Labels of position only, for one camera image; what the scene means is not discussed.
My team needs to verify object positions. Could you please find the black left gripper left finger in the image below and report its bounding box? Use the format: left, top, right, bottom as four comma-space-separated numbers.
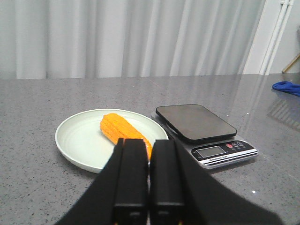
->
57, 139, 148, 225

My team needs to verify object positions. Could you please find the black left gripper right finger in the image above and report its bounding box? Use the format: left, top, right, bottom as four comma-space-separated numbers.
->
150, 140, 283, 225

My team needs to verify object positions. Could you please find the orange corn cob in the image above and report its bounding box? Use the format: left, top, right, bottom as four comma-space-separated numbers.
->
99, 113, 152, 160

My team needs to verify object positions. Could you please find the digital kitchen scale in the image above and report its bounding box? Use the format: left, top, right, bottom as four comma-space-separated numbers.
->
151, 104, 258, 169

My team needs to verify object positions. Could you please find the pale green plate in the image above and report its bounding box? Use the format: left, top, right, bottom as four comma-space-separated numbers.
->
55, 109, 168, 173

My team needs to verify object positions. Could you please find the blue cloth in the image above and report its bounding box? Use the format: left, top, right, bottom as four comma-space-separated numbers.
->
272, 81, 300, 97

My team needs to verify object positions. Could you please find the white curtain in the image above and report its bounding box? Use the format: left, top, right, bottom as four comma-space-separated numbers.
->
0, 0, 265, 79

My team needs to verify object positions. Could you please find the wooden stick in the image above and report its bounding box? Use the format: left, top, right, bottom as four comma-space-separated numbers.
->
282, 53, 300, 74

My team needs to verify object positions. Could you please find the white pipe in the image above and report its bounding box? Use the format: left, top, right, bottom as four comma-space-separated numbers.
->
259, 0, 294, 75

